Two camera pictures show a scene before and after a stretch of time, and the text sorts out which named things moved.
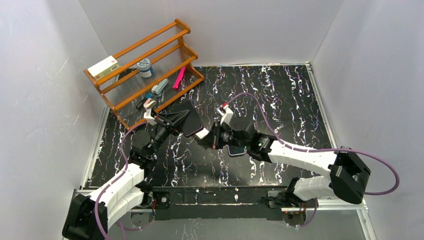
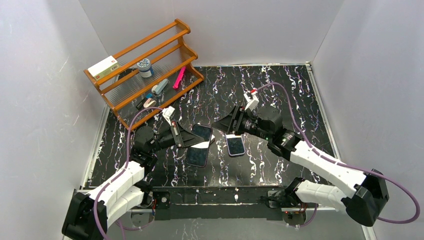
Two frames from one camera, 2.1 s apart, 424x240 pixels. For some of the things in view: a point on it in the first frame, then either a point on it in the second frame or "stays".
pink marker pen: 176,85 stays
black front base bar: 215,204 stays
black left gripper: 165,121 -> 178,134
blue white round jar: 145,68 stays
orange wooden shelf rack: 136,81 stays
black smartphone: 235,150 stays
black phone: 193,123 -> 197,154
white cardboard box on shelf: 104,67 stays
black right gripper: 215,139 -> 237,120
